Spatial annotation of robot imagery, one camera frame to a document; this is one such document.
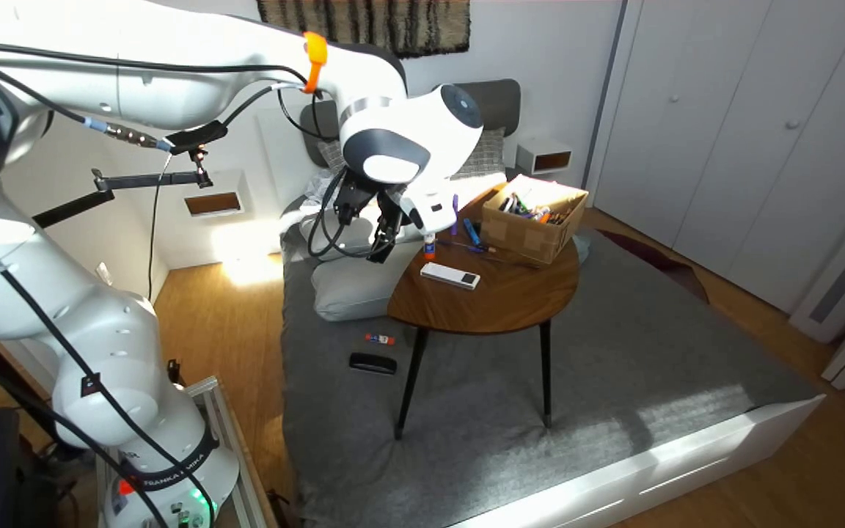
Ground dark woven wall hanging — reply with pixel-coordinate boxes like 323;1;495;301
255;0;472;59

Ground dark red rug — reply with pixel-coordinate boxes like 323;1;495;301
597;228;710;303

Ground heap of pens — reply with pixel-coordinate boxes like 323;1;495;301
499;192;571;225

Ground camera on mount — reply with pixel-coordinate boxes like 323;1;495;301
32;121;230;229

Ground white remote control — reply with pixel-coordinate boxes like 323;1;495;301
420;262;481;290

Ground black cable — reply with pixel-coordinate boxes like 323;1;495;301
146;153;175;303

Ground blue scissors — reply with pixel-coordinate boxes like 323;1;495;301
462;218;498;254

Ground black case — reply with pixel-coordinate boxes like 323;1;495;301
348;353;399;376

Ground cardboard box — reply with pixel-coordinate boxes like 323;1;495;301
480;175;590;267

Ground bed with grey blanket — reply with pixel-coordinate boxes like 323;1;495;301
279;79;828;528

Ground white wall shelf box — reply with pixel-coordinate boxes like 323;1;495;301
516;139;574;176
182;169;254;220

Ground white wardrobe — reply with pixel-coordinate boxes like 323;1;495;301
585;0;845;316

